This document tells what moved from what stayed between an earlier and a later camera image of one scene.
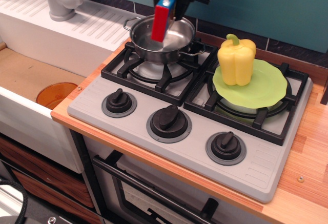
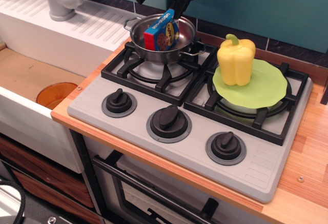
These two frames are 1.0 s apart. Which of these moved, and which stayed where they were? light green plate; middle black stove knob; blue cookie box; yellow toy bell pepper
Moved: blue cookie box
Stayed: light green plate; middle black stove knob; yellow toy bell pepper
